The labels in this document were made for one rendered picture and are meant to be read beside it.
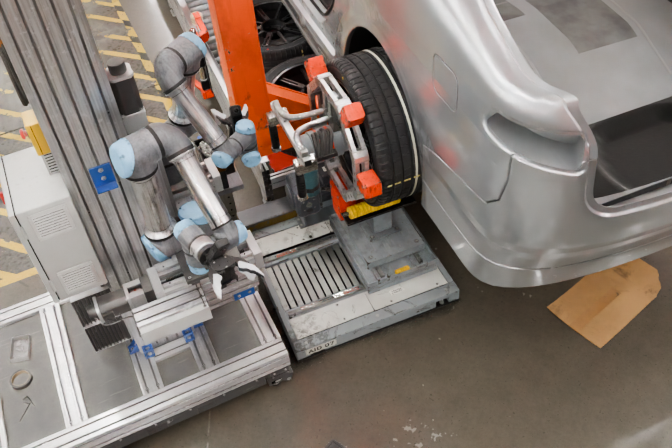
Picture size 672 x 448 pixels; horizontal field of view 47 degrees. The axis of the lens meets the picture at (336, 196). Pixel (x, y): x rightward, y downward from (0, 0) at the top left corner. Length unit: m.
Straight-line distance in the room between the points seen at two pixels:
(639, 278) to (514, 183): 1.67
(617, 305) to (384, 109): 1.53
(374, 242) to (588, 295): 1.05
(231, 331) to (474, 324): 1.13
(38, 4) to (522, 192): 1.53
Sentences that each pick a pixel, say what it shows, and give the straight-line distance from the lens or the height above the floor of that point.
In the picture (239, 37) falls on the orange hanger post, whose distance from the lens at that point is 3.34.
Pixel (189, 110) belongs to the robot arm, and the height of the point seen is 1.26.
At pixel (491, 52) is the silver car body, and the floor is 1.66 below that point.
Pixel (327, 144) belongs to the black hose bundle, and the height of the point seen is 1.01.
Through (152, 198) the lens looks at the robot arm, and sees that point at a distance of 2.62.
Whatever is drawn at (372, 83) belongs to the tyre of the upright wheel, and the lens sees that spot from 3.06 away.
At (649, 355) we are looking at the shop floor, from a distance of 3.73.
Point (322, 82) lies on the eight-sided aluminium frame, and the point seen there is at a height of 1.12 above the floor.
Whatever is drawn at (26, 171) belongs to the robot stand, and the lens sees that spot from 2.91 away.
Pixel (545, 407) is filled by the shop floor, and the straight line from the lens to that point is 3.48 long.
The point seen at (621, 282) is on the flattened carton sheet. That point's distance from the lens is 3.94.
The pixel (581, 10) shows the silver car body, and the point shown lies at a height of 1.05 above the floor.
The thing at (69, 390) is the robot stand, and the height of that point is 0.23.
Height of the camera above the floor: 2.98
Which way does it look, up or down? 45 degrees down
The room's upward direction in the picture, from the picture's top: 6 degrees counter-clockwise
